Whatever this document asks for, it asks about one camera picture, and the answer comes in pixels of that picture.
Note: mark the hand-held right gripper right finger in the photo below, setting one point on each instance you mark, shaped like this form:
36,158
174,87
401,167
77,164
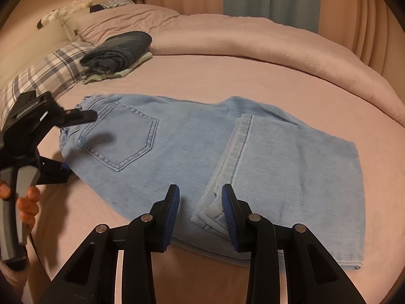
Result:
229,218

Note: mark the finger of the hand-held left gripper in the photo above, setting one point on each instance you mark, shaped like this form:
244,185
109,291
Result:
53,172
80,116

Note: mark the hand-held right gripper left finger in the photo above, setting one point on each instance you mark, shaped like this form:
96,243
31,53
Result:
172,215

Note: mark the light blue denim pants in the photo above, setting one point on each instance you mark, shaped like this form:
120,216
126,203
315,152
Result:
189,152

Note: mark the person's left hand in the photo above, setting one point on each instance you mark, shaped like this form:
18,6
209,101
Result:
30,205

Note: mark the plaid pillow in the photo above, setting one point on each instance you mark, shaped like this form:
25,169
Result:
47,72

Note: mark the folded pale green cloth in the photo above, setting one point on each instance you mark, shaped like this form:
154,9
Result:
139,61

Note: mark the folded dark blue jeans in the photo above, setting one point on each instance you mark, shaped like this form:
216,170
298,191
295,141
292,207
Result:
123,47

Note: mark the white cushion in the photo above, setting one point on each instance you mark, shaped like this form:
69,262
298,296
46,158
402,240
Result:
71,25

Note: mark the white and black plush toy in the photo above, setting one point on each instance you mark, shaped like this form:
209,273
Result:
52,17

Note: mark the blue checked pillow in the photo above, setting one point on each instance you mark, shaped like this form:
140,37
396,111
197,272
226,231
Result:
115,3

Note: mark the pink duvet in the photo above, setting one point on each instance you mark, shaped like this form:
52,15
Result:
269,44

